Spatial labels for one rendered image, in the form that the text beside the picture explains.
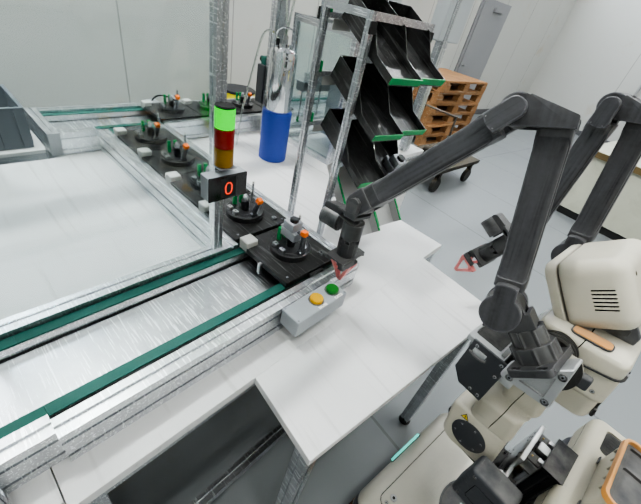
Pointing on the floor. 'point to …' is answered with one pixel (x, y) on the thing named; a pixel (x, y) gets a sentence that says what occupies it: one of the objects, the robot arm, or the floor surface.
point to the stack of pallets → (456, 88)
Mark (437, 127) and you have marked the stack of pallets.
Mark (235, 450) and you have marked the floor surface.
